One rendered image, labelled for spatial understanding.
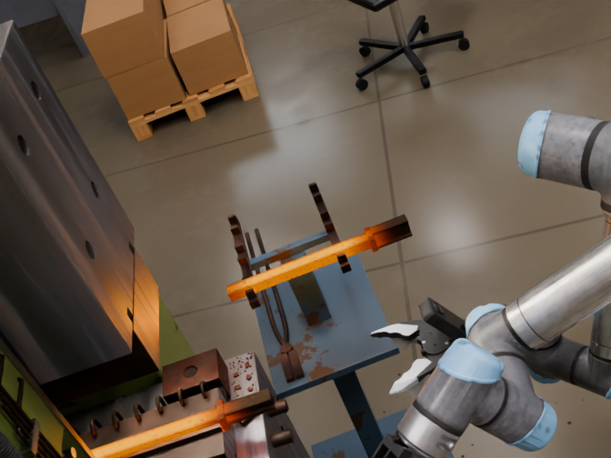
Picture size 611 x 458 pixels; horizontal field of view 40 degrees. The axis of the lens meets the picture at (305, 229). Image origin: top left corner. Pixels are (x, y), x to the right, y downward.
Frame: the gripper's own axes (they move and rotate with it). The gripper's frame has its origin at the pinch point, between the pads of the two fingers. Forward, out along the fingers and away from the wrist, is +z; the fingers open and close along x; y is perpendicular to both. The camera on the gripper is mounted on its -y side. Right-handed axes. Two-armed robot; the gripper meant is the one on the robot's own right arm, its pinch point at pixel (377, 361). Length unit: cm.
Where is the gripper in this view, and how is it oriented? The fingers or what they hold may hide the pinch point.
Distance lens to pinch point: 153.7
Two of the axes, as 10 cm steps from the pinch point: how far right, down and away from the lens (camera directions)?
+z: -9.4, 3.3, 0.7
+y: 3.1, 7.3, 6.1
